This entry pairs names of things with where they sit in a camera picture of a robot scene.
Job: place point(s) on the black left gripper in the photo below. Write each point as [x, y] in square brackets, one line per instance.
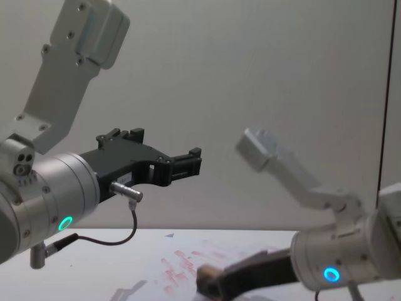
[119, 160]

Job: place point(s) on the white table cloth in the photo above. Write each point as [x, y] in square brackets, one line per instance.
[125, 269]

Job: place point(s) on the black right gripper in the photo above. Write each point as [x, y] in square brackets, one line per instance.
[260, 271]

